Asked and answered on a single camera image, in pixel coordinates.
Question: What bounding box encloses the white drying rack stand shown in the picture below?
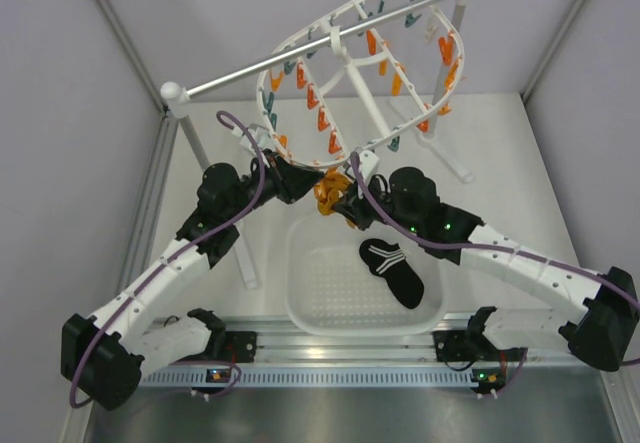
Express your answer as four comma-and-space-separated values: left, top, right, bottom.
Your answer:
159, 0, 477, 291

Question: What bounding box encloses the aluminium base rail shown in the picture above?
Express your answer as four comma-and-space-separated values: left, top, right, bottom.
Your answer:
134, 312, 621, 390

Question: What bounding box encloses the mustard yellow sock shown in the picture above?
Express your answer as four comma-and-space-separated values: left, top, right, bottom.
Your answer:
322, 168, 352, 198
314, 182, 345, 216

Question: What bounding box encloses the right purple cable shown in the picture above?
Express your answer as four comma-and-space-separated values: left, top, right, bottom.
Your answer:
348, 152, 640, 366

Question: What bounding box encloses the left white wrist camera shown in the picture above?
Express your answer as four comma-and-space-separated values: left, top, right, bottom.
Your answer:
239, 124, 275, 155

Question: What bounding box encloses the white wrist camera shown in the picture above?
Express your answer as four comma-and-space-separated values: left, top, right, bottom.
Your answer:
239, 124, 275, 155
349, 150, 380, 185

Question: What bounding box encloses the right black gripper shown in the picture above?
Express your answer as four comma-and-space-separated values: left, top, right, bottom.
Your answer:
334, 171, 422, 234

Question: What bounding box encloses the black striped sock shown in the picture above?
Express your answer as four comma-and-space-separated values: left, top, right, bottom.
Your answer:
359, 238, 425, 310

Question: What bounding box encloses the white oval clip hanger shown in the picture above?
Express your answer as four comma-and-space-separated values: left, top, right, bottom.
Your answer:
255, 0, 467, 169

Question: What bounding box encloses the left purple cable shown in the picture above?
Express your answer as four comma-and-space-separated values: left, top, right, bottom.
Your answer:
67, 109, 267, 409

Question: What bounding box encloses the teal clothes peg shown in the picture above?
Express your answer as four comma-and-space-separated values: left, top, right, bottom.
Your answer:
387, 136, 400, 152

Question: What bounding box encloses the orange clothes peg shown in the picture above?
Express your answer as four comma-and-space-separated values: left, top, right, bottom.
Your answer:
416, 119, 430, 133
316, 107, 331, 132
328, 130, 343, 155

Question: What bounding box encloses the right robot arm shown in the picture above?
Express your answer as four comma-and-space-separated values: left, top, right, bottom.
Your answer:
331, 167, 639, 372

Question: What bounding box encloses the white laundry basket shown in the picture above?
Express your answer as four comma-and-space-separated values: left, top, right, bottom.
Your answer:
283, 213, 448, 338

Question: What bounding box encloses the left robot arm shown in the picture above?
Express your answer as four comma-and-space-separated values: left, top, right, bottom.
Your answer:
60, 150, 324, 410

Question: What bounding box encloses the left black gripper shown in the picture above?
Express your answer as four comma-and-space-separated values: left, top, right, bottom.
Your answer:
226, 148, 325, 223

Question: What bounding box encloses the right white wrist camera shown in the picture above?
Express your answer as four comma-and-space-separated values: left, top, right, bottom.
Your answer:
349, 150, 380, 185

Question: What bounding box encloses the purple cable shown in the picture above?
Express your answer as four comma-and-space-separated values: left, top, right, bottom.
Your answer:
67, 109, 267, 409
348, 152, 640, 366

